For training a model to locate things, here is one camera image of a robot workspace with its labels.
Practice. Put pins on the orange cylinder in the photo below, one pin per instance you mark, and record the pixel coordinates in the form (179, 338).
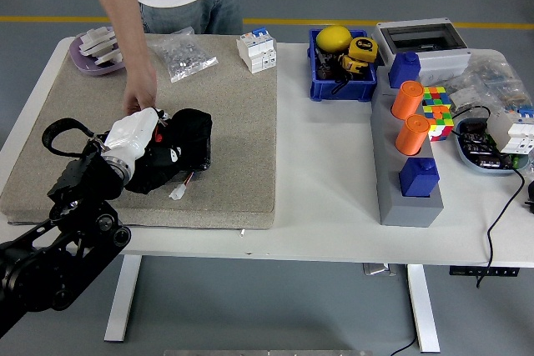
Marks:
(411, 135)
(406, 99)

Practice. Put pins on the person's right forearm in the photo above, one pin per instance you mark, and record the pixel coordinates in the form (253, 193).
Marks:
(121, 18)

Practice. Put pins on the colourful puzzle cube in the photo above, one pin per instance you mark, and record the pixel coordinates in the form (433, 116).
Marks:
(439, 116)

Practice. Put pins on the blue plastic bin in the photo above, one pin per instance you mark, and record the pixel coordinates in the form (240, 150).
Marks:
(342, 89)

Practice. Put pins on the purple plastic tray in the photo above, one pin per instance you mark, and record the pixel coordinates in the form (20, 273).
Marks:
(81, 65)

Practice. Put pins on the grey white enclosure box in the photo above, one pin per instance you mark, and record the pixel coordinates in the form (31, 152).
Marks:
(438, 60)

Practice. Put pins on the white table leg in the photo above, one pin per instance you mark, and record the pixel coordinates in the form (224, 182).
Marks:
(423, 310)
(123, 297)

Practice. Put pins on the yellow round tape measure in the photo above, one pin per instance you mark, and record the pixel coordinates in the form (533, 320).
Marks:
(364, 47)

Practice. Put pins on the grey block holder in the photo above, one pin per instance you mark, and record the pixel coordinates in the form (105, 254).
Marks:
(411, 210)

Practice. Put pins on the clear bag of screws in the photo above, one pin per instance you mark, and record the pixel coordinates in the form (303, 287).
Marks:
(187, 53)

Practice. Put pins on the grey-brown mat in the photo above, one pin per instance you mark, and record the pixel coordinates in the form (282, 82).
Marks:
(233, 143)

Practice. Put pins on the white circuit breaker module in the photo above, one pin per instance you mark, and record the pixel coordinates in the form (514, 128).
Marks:
(511, 131)

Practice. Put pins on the yellow black tape measure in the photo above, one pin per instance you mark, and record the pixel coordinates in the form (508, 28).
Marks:
(354, 65)

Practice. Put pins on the person's right hand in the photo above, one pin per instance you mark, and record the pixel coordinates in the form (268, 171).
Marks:
(142, 89)

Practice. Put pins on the white circuit breaker blue switch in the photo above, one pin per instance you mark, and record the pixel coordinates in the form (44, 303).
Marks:
(258, 51)

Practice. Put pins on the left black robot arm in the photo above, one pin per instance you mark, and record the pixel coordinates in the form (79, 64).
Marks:
(62, 247)

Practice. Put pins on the white plastic clip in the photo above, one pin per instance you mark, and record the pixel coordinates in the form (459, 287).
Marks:
(110, 58)
(96, 39)

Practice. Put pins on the blue block with knob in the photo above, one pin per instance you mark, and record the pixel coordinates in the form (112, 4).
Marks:
(404, 70)
(418, 181)

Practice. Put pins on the black desk control panel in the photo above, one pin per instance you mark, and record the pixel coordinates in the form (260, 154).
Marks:
(463, 271)

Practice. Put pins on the dark brown tool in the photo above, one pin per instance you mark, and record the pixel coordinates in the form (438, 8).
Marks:
(325, 68)

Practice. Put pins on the silver metal bracket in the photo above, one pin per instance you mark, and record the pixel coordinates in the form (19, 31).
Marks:
(377, 269)

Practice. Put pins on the small clear bag white label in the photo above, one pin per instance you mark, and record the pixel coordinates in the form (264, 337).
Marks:
(467, 98)

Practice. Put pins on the black plug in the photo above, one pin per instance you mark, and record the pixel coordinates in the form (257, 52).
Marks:
(530, 195)

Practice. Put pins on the large clear bag of parts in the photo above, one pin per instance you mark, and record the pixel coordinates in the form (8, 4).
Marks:
(500, 76)

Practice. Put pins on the light blue tray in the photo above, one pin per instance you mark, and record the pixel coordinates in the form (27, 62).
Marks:
(480, 166)

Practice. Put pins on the yellow ball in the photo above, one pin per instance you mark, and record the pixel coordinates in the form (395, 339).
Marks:
(334, 38)

